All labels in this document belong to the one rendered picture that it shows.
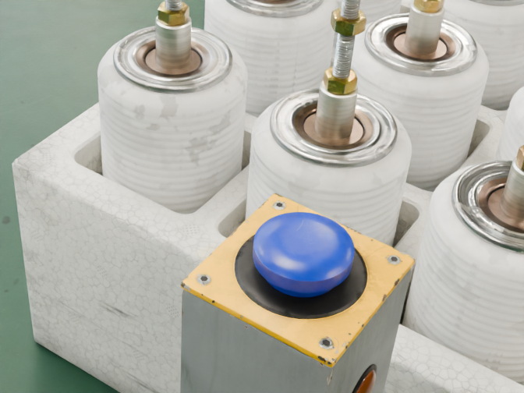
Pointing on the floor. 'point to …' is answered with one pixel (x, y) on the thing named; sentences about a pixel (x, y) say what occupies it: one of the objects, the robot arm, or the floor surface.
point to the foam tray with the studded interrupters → (175, 264)
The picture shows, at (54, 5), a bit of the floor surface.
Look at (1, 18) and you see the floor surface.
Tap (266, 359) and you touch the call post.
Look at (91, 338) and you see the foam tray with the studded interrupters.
